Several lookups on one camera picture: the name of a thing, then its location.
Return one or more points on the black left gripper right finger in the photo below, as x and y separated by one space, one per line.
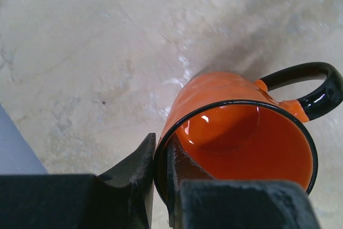
196 200

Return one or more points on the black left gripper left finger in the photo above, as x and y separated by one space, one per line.
121 197

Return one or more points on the orange mug black handle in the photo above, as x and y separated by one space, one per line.
233 129

